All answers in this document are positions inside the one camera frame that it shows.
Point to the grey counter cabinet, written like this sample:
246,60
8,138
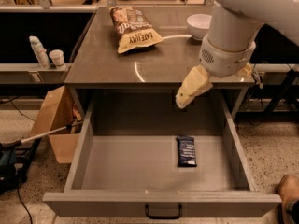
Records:
146,80

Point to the white ceramic bowl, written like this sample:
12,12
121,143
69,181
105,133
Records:
198,25

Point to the black drawer handle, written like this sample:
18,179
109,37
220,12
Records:
163,213

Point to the brown cardboard box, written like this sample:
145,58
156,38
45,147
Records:
58,110

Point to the metal pole black grip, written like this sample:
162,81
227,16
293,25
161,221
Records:
37,137

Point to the open grey top drawer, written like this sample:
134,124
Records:
124,161

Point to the dark teal machine on floor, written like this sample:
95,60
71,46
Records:
14,164

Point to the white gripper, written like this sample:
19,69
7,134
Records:
226,61

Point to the dark blue rxbar chocolate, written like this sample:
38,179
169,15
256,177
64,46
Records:
186,151

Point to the white paper cup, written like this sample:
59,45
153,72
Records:
57,57

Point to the white spray bottle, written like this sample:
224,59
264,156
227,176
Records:
40,52

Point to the brown yellow chip bag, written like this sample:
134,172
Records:
133,28

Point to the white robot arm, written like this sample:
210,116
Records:
229,42

